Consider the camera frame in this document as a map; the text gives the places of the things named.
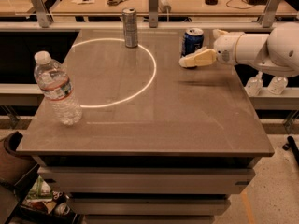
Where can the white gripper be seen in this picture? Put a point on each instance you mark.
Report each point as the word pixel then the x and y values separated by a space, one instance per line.
pixel 226 48

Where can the blue pepsi can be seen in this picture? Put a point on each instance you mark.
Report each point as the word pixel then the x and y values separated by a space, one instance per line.
pixel 192 41

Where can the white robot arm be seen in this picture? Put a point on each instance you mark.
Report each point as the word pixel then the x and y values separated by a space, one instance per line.
pixel 276 54

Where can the small sanitizer bottle left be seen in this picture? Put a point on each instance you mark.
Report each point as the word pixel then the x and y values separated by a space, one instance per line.
pixel 254 85

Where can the small sanitizer bottle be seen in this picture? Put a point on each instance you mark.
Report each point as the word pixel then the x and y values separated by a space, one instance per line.
pixel 277 85
pixel 254 85

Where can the small sanitizer bottle right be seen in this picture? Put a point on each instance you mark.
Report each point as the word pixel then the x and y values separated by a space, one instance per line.
pixel 277 85

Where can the tall silver energy drink can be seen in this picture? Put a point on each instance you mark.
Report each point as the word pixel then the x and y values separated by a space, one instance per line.
pixel 129 20

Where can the clear plastic water bottle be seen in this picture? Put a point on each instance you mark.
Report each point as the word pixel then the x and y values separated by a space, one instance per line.
pixel 57 87

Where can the white power strip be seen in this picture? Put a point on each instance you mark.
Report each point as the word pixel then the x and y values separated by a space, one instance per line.
pixel 164 6

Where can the grey drawer cabinet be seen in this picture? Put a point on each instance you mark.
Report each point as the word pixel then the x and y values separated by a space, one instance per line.
pixel 148 193

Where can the brown chair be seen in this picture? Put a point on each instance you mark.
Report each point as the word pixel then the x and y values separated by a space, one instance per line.
pixel 12 165

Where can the black bin with trash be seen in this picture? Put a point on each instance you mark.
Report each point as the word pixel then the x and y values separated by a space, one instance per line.
pixel 38 203

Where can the metal bracket right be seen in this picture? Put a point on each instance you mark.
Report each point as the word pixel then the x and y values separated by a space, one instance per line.
pixel 268 16

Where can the metal bracket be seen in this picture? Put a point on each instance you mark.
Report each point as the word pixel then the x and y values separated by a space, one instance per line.
pixel 43 16
pixel 268 16
pixel 153 13

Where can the metal bracket centre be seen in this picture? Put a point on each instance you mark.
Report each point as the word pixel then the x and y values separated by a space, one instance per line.
pixel 153 13

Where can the scissors with dark handles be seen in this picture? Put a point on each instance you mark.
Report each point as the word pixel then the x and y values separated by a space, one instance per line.
pixel 115 2

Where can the metal bracket left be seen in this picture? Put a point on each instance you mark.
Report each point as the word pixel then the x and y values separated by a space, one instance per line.
pixel 43 16

